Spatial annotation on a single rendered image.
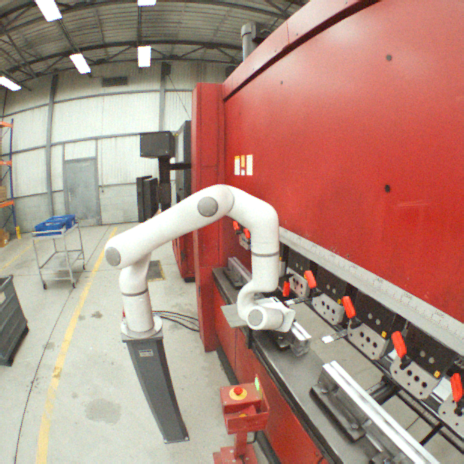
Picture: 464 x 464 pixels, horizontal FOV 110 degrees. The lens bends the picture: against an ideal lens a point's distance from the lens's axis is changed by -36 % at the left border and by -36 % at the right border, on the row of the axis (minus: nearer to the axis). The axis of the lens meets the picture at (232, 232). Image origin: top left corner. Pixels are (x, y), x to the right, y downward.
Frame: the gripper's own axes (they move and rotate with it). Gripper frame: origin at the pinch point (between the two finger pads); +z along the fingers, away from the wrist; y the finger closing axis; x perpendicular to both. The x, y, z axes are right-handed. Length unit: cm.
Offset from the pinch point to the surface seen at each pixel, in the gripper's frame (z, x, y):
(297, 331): 0.3, -4.8, -3.7
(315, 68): -58, -10, 82
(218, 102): -21, 89, 120
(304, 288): -18.4, -8.1, 14.8
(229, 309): -10.2, 27.2, -5.9
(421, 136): -61, -44, 50
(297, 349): -1.4, -8.5, -11.5
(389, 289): -42, -40, 20
